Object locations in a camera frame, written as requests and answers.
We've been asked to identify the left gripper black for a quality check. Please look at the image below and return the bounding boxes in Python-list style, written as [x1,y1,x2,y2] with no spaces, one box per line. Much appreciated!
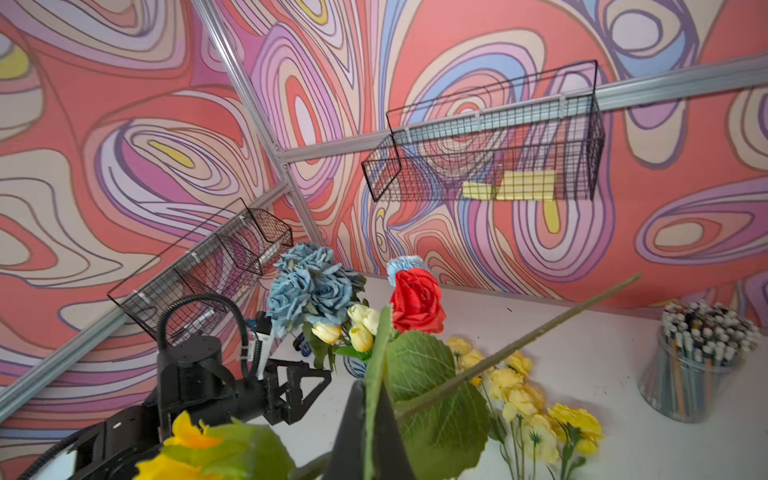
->
[156,335,331,432]

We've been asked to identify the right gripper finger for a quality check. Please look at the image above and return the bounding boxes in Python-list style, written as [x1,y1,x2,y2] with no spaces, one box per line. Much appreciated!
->
[323,380,415,480]

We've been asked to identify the large yellow sunflower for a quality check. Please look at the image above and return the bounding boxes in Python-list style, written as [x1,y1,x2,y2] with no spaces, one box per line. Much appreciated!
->
[137,276,639,479]

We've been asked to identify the yellow rose bunch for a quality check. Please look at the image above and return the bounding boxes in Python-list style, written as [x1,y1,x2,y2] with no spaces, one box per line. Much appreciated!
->
[471,351,561,479]

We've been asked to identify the yellow carnation flower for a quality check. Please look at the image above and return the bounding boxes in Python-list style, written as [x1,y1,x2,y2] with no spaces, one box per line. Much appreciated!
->
[548,403,603,479]

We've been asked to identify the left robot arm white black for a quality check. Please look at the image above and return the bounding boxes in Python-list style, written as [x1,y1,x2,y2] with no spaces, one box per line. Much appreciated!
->
[21,335,331,479]

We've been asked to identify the dusty blue rose bunch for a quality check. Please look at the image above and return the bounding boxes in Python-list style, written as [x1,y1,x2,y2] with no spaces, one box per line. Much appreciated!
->
[266,243,367,370]

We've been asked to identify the red paper rose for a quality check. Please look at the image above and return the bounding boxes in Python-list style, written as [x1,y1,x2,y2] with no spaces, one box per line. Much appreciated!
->
[390,268,447,334]

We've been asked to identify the light blue carnation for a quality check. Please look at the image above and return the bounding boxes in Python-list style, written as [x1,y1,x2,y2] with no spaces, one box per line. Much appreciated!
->
[386,255,428,286]

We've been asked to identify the yellow sticky notes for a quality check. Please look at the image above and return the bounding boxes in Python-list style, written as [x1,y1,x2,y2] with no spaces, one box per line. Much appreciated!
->
[461,170,557,201]

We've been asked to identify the metal pencil cup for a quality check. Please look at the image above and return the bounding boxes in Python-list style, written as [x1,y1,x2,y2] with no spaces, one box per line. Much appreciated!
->
[638,300,762,423]

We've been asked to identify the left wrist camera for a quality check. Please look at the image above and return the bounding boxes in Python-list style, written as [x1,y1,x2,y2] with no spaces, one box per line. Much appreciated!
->
[245,311,274,380]

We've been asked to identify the left black wire basket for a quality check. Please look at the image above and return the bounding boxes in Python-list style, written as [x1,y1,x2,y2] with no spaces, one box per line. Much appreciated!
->
[107,199,293,338]

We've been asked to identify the black wire basket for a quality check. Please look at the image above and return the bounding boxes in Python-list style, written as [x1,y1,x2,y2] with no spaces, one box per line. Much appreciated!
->
[361,60,606,202]
[107,199,293,338]

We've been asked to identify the back black wire basket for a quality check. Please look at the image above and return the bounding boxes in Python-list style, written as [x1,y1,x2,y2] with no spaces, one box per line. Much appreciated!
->
[361,60,606,202]

